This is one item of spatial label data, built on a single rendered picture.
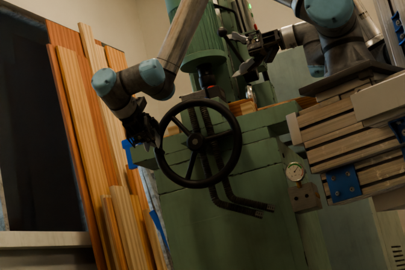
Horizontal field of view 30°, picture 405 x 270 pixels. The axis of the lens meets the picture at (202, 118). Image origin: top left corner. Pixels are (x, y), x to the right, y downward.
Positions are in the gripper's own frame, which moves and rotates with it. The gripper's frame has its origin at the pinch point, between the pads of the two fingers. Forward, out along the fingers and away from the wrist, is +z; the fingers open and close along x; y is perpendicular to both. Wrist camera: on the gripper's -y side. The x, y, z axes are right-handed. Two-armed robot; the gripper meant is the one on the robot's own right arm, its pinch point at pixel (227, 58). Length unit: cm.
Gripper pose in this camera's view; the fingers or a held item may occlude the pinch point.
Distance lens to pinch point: 259.7
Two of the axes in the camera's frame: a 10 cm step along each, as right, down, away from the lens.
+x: 1.7, 9.3, -3.4
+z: -9.4, 2.6, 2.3
